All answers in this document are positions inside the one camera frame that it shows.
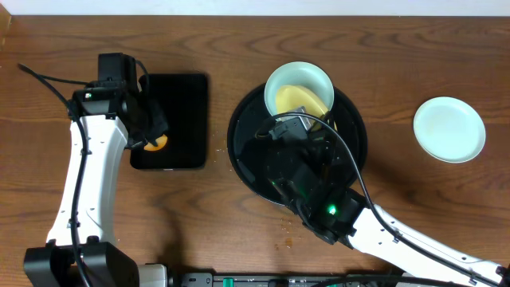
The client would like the right black cable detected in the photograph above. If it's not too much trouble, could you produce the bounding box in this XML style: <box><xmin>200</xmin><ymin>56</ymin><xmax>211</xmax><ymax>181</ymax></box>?
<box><xmin>254</xmin><ymin>111</ymin><xmax>510</xmax><ymax>287</ymax></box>

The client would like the black rectangular tray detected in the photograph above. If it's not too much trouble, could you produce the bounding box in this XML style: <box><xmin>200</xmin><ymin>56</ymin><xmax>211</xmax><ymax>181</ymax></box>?
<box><xmin>130</xmin><ymin>73</ymin><xmax>209</xmax><ymax>170</ymax></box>

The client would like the light blue plate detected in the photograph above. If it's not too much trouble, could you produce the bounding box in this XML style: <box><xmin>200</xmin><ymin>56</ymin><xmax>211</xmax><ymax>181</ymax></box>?
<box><xmin>413</xmin><ymin>96</ymin><xmax>486</xmax><ymax>163</ymax></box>
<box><xmin>264</xmin><ymin>61</ymin><xmax>335</xmax><ymax>116</ymax></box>

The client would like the left black cable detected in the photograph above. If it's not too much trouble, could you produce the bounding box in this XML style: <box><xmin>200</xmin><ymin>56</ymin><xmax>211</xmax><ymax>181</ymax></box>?
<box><xmin>17</xmin><ymin>62</ymin><xmax>151</xmax><ymax>287</ymax></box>

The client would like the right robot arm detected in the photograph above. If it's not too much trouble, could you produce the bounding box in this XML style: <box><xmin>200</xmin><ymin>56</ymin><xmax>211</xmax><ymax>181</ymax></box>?
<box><xmin>264</xmin><ymin>131</ymin><xmax>509</xmax><ymax>286</ymax></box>

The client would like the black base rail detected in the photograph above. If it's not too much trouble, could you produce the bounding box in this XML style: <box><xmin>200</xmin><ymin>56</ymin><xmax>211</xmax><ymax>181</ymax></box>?
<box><xmin>139</xmin><ymin>262</ymin><xmax>419</xmax><ymax>287</ymax></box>

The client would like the green yellow sponge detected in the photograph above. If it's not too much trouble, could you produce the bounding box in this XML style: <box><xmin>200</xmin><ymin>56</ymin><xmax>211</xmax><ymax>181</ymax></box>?
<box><xmin>143</xmin><ymin>135</ymin><xmax>168</xmax><ymax>151</ymax></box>

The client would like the yellow plate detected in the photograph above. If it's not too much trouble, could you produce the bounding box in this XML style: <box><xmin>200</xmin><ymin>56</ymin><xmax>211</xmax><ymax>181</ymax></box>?
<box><xmin>275</xmin><ymin>85</ymin><xmax>332</xmax><ymax>118</ymax></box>

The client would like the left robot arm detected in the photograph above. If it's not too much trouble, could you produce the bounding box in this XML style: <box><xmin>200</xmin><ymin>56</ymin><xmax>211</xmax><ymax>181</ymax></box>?
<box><xmin>23</xmin><ymin>53</ymin><xmax>171</xmax><ymax>286</ymax></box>

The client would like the round black tray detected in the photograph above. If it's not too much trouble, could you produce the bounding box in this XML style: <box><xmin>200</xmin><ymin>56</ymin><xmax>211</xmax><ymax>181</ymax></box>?
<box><xmin>227</xmin><ymin>84</ymin><xmax>368</xmax><ymax>205</ymax></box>

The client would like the black cable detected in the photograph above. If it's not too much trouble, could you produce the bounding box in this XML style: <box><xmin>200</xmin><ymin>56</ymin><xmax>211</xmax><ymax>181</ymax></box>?
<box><xmin>17</xmin><ymin>62</ymin><xmax>151</xmax><ymax>287</ymax></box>
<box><xmin>254</xmin><ymin>111</ymin><xmax>510</xmax><ymax>287</ymax></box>

